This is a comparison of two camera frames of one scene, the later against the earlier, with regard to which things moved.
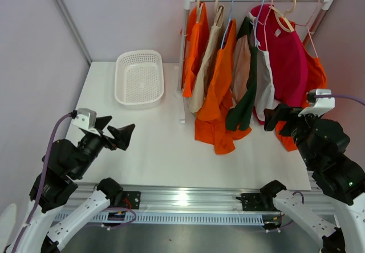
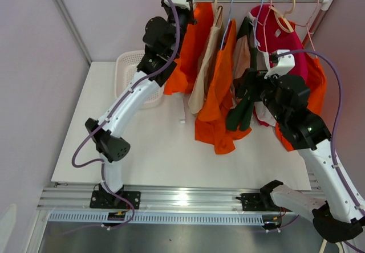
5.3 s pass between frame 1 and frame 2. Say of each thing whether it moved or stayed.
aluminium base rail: stayed
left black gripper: moved
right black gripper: moved
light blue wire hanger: stayed
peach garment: stayed
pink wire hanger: stayed
